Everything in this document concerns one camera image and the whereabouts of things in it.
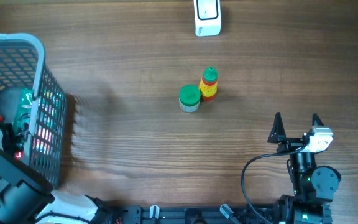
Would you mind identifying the red snack stick packet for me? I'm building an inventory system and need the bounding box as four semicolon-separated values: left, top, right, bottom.
0;115;22;161

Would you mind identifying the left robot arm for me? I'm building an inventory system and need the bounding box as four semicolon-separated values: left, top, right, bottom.
0;130;114;223

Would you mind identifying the white barcode scanner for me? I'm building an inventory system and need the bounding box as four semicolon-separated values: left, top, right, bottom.
193;0;222;37

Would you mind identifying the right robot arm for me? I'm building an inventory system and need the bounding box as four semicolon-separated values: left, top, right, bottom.
268;112;341;224

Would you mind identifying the grey plastic mesh basket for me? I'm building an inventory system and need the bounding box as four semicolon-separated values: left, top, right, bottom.
0;33;67;188

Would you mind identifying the yellow red sauce bottle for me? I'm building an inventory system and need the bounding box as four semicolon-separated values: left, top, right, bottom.
198;67;218;101

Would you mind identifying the green lid glass jar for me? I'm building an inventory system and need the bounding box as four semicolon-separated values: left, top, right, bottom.
179;85;201;113

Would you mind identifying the green 3M gloves packet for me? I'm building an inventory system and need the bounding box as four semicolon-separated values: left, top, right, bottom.
12;88;34;147

